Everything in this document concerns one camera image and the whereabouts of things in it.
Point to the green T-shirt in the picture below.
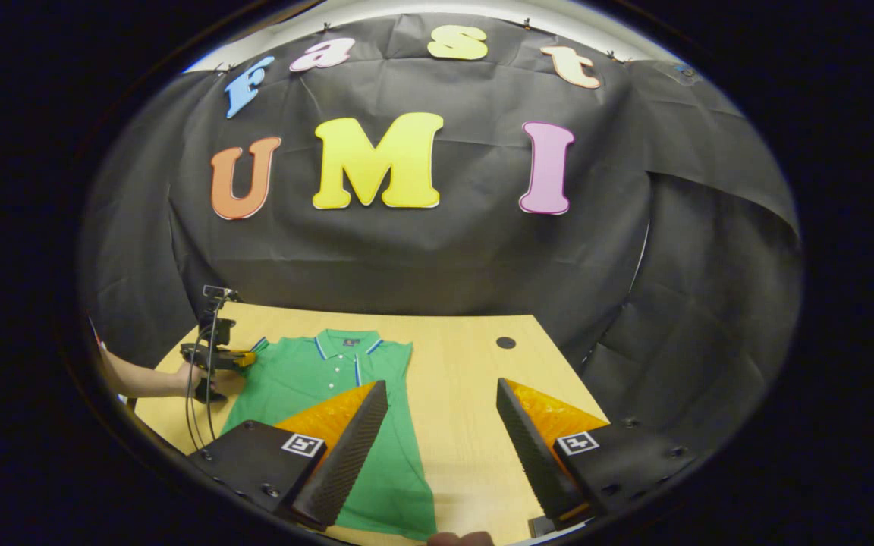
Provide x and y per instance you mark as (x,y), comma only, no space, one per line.
(308,371)

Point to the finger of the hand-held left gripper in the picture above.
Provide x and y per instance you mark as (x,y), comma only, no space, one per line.
(209,353)

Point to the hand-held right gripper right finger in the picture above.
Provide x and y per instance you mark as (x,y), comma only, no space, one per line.
(532,455)

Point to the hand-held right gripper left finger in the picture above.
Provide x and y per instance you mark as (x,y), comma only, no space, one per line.
(350,462)

